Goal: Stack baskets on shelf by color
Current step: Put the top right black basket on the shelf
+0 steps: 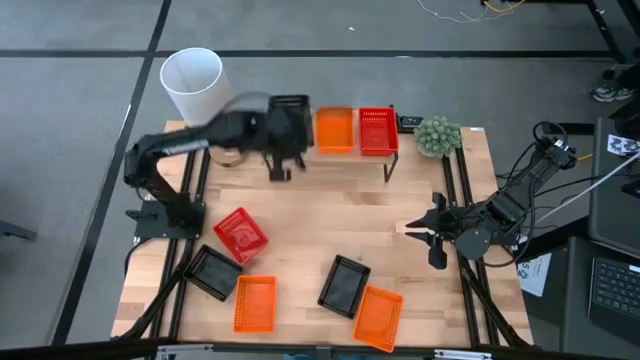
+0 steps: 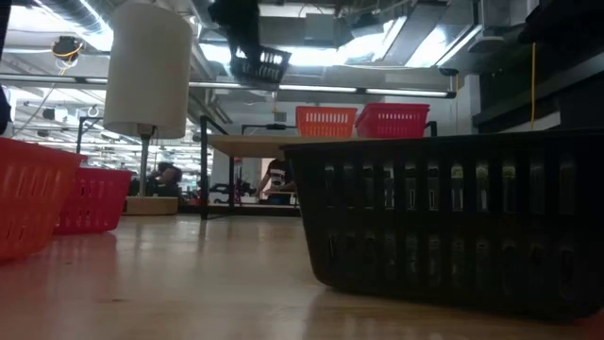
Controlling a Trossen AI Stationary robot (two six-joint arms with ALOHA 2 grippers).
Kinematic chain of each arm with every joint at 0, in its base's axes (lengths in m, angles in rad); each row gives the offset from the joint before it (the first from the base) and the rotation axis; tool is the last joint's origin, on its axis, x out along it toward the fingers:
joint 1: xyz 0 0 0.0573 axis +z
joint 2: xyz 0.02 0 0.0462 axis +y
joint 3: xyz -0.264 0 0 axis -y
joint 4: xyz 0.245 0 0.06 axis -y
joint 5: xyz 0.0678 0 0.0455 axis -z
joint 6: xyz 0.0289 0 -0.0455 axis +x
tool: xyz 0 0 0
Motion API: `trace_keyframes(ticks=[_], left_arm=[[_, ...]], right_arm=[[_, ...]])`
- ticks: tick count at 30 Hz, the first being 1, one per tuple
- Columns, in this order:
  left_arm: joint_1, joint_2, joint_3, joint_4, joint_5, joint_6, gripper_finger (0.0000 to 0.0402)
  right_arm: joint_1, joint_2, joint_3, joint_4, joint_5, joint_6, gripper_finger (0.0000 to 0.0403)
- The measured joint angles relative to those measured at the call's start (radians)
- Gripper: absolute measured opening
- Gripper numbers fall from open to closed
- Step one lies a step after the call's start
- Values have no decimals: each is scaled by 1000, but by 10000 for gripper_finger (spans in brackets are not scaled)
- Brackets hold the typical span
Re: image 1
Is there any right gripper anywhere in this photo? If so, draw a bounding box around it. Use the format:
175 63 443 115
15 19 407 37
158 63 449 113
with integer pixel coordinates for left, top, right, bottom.
405 192 469 271

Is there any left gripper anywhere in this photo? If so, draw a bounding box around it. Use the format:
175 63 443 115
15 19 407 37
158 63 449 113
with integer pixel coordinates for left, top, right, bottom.
233 108 294 182

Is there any orange slotted plastic basket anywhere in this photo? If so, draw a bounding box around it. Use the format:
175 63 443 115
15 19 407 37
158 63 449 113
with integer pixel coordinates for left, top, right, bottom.
314 104 357 155
232 274 278 335
352 284 406 354

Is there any red slotted plastic basket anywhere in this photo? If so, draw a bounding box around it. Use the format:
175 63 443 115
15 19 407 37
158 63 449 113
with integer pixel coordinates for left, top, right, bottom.
357 106 401 157
212 206 271 266

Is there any white shade table lamp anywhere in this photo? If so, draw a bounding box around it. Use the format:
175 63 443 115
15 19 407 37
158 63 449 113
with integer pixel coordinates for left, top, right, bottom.
159 46 251 169

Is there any green potted succulent plant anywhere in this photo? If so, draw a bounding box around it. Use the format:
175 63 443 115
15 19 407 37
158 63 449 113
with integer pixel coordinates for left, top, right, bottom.
413 115 464 160

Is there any small black box device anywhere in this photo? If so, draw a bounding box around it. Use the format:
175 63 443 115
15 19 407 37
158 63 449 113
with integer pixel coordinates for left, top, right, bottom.
398 114 425 134

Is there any white paper label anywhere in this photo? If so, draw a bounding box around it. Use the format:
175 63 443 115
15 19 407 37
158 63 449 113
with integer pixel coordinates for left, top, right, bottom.
516 251 553 299

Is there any black side table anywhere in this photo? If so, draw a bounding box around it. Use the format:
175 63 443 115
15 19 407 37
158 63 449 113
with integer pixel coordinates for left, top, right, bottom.
558 236 640 360

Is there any short black bar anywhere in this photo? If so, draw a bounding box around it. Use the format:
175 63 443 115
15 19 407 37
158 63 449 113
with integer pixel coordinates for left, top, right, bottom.
542 121 597 136

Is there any dark grey desk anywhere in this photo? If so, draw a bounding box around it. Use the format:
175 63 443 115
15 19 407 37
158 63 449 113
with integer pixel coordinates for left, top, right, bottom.
588 117 640 259

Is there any black laptop keyboard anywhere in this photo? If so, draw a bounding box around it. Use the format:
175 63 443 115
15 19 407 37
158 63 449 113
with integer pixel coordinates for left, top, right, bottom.
587 256 640 346

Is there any printed paper sheet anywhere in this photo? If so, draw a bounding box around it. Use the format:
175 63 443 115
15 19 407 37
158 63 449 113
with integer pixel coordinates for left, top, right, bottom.
606 133 640 157

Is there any person's shoe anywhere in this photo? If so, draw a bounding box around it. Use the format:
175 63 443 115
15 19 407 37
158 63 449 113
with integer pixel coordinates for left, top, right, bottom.
589 83 634 104

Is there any black office chair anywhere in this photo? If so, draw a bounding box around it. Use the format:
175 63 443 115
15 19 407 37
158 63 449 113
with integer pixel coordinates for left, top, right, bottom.
609 97 640 141

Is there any person's leg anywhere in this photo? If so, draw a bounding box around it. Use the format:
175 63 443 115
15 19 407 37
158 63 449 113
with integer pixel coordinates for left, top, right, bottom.
617 62 640 94

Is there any black chair foot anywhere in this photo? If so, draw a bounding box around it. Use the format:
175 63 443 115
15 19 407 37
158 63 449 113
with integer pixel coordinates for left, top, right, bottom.
0 219 39 242

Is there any black aluminium rail frame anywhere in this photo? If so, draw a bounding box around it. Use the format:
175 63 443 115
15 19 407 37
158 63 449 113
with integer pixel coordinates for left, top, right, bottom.
439 144 534 349
112 148 211 346

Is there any wooden shelf black metal frame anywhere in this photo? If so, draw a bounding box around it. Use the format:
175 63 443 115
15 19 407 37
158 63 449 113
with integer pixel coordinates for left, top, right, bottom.
262 102 401 184

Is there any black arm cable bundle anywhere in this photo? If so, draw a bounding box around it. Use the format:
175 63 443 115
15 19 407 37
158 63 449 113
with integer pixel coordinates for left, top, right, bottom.
494 119 591 269

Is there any silver metal bracket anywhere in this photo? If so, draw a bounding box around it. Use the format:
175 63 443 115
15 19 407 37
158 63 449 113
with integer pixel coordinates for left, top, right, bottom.
154 343 217 360
432 348 495 360

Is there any thick white cable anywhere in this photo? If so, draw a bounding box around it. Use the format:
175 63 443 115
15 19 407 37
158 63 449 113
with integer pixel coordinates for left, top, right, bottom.
534 151 640 226

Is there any thin white cable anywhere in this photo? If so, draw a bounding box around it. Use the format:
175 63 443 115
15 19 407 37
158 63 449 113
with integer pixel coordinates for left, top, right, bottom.
416 0 504 25

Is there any thin yellow cable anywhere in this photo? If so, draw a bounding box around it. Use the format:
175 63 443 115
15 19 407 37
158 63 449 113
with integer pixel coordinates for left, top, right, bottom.
482 0 527 14

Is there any black desk leg frame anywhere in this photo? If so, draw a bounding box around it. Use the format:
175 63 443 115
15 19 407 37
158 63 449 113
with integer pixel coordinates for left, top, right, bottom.
584 0 640 65

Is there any long black frame bar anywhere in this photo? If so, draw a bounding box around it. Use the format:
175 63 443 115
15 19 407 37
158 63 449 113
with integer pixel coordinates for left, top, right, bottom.
0 338 640 360

